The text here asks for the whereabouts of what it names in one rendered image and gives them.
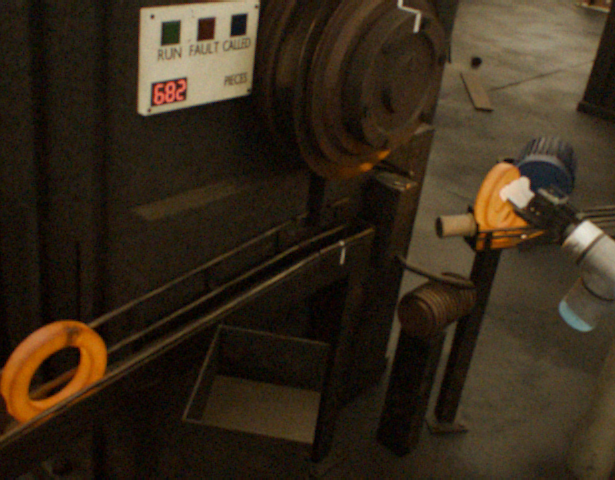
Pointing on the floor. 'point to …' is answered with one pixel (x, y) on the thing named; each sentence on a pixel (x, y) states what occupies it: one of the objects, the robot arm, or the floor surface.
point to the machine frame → (144, 208)
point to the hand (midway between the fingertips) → (499, 188)
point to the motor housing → (418, 358)
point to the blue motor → (548, 164)
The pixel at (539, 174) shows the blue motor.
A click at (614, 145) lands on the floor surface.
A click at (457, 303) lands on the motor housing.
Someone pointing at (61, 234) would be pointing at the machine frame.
